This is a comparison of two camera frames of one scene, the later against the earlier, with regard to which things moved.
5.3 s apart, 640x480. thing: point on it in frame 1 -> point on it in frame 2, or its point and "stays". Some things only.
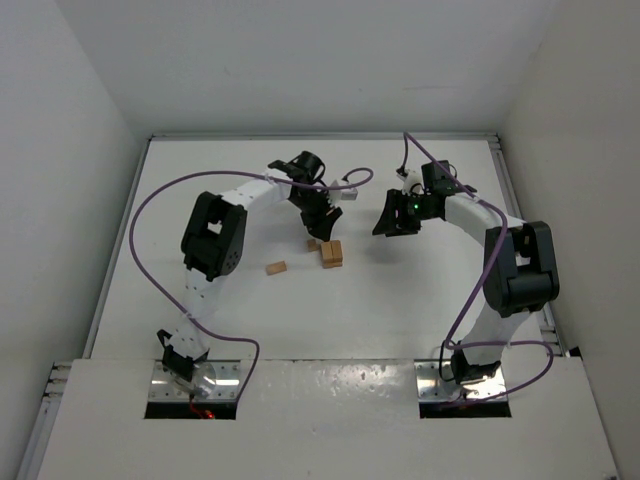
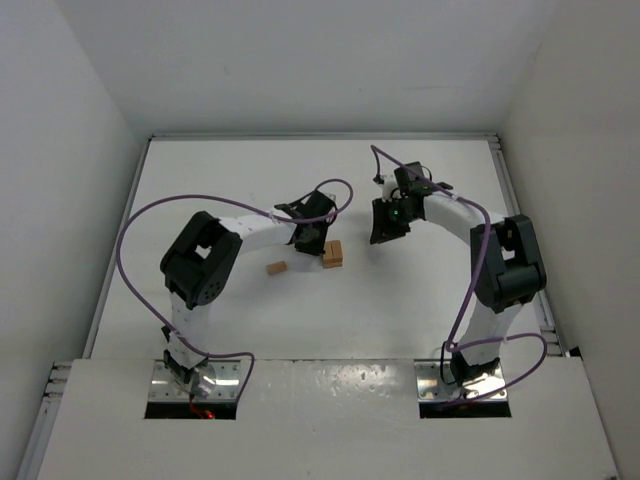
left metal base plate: [222, 376] stays
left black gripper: [316, 218] -> [310, 240]
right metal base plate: [436, 382] stays
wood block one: [276, 267] stays
